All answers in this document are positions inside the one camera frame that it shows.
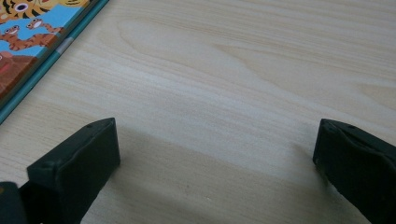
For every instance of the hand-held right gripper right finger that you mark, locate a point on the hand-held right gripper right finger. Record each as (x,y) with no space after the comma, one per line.
(361,168)

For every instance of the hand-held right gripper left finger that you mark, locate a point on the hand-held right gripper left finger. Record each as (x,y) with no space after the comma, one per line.
(74,168)

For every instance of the colourful picture book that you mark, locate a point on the colourful picture book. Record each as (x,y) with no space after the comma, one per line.
(31,34)

